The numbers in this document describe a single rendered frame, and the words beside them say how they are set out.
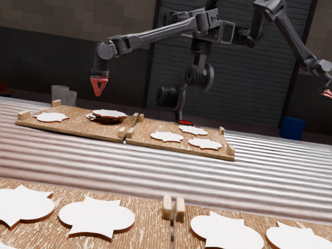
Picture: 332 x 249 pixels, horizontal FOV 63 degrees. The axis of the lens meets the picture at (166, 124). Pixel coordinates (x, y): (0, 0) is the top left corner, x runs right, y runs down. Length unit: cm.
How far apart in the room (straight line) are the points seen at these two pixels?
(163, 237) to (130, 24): 552
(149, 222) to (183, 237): 7
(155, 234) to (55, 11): 591
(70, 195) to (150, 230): 20
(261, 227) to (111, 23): 556
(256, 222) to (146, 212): 25
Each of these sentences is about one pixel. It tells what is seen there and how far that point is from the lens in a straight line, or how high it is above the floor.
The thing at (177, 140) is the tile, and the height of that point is 94.
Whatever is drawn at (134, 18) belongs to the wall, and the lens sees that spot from 591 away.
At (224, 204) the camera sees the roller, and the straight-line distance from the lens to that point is 75.
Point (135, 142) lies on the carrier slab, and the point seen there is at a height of 93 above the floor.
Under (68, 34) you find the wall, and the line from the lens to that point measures 616.
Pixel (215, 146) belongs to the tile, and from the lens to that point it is 107.
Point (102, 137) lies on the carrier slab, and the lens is 103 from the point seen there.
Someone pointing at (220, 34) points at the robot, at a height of 143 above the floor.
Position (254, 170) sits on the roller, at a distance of 102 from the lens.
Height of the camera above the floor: 127
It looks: 15 degrees down
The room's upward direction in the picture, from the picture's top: 9 degrees clockwise
